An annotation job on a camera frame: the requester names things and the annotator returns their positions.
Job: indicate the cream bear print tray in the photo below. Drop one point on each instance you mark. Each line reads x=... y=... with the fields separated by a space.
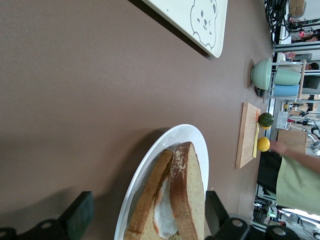
x=180 y=15

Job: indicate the fried egg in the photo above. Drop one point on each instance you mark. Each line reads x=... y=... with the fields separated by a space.
x=165 y=215

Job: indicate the bystander bare hand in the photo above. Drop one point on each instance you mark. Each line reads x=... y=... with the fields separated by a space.
x=278 y=147

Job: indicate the pale green bowl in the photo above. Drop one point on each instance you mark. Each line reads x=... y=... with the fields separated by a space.
x=261 y=73

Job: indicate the yellow lemon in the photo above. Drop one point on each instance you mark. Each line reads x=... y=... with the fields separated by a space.
x=264 y=144

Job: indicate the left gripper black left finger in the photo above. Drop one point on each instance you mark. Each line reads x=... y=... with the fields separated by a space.
x=82 y=212

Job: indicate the pale green cup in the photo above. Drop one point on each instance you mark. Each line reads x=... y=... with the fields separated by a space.
x=286 y=77

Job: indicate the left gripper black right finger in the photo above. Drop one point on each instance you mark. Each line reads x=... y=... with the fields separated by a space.
x=215 y=212

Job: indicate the light blue cup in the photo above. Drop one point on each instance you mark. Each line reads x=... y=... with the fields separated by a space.
x=286 y=90

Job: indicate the dark green avocado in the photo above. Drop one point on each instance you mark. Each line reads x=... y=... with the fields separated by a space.
x=266 y=119

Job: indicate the white round plate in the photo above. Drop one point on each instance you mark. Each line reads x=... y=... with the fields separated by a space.
x=150 y=170

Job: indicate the wooden cutting board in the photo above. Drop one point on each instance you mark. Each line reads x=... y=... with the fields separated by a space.
x=246 y=140

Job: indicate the bystander bare forearm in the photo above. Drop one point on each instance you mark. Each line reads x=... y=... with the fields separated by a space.
x=302 y=156

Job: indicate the brown bread slice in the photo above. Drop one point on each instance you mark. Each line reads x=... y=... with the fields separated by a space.
x=187 y=190
x=147 y=200

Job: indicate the bystander in green shirt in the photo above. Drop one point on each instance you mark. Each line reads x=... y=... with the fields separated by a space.
x=297 y=185

